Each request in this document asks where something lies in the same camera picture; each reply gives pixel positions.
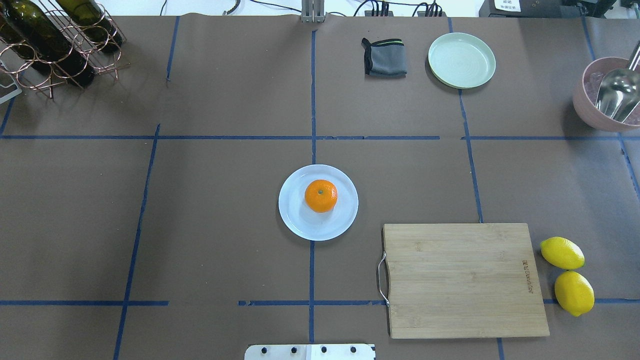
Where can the light blue plate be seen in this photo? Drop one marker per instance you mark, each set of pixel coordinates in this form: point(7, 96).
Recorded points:
point(307, 223)

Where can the yellow lemon near board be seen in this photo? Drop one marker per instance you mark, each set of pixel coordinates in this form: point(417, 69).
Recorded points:
point(562, 253)

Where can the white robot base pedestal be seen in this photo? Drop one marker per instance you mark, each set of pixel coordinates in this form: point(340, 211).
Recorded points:
point(326, 351)

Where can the yellow lemon outer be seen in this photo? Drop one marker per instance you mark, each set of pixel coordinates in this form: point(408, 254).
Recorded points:
point(574, 293)

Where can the metal scoop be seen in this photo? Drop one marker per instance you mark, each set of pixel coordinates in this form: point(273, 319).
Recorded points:
point(619, 90)

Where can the wooden cutting board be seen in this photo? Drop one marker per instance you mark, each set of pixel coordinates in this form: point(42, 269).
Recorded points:
point(462, 280)

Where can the light green plate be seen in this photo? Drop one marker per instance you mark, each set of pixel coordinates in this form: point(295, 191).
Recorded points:
point(461, 60)

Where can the black computer box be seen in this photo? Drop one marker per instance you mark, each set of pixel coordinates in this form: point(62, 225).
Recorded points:
point(520, 9)

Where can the aluminium frame post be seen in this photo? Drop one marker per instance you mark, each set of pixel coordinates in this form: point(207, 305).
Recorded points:
point(313, 11)

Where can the orange fruit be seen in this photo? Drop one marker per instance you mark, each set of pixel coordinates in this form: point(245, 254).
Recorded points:
point(321, 196)

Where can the green wine bottle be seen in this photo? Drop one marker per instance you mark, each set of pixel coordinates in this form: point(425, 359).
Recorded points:
point(50, 44)
point(94, 23)

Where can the copper wire bottle rack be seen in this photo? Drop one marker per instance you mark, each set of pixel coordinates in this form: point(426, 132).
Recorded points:
point(21, 65)

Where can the pink bowl with ice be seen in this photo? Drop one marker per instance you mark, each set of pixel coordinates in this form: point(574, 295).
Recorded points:
point(585, 93)

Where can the grey folded cloth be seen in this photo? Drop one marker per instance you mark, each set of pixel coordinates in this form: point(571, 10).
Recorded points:
point(385, 58)

